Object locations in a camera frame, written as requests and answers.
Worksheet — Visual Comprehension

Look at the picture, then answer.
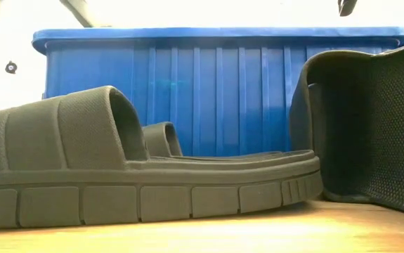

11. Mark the blue plastic bin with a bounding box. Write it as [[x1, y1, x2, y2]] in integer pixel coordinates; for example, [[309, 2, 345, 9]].
[[32, 27, 404, 157]]

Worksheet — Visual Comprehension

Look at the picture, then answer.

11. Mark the black foam slide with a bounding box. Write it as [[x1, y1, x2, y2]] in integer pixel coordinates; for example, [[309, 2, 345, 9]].
[[141, 121, 315, 163], [289, 38, 404, 216], [0, 85, 325, 231]]

